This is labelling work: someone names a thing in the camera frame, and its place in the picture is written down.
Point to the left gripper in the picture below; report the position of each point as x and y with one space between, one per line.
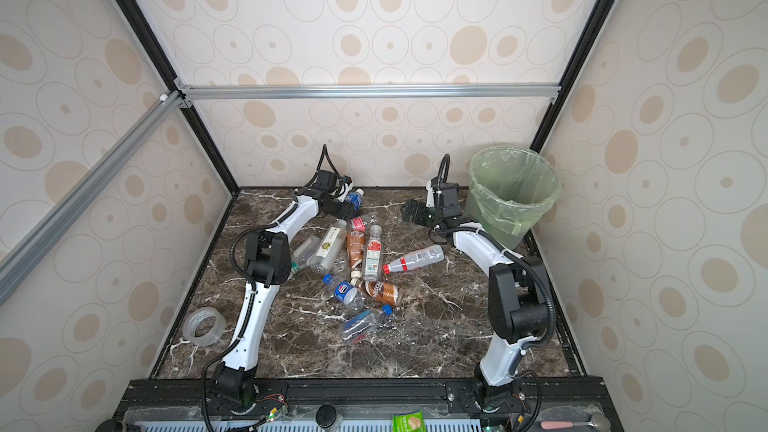
347 212

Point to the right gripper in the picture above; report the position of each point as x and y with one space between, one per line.
419 218

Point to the blue label water bottle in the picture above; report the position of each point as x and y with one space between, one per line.
355 198

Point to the red label clear bottle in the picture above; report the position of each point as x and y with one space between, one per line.
361 223

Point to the orange label tea bottle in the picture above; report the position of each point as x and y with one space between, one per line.
355 248

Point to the tall clear white-cap bottle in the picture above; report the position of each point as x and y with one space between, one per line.
330 245

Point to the red white label bottle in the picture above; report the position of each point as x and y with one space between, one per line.
373 255

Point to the brown label bottle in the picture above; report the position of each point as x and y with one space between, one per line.
380 291

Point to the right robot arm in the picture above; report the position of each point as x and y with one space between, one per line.
521 309

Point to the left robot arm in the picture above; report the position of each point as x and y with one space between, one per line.
261 255

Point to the green lined mesh waste bin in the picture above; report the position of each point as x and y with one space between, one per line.
510 190

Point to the red cap lying bottle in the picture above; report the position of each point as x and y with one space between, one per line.
415 260

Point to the green cap clear bottle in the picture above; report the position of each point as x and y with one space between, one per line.
303 253

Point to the blue cap round-label bottle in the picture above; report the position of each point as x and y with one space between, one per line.
345 292

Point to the crushed blue cap bottle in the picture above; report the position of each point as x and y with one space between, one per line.
365 323

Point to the clear tape roll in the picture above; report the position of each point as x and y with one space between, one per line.
204 327

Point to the black round knob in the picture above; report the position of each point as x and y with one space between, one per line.
327 418

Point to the green snack packet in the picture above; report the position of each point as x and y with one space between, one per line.
412 422

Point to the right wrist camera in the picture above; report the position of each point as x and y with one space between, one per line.
432 189

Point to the horizontal aluminium rail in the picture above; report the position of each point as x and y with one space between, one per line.
357 92

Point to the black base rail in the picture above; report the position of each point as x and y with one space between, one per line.
368 405

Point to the pink handled tool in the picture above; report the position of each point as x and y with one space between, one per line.
597 422

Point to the left diagonal aluminium rail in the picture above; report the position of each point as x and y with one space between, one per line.
28 253

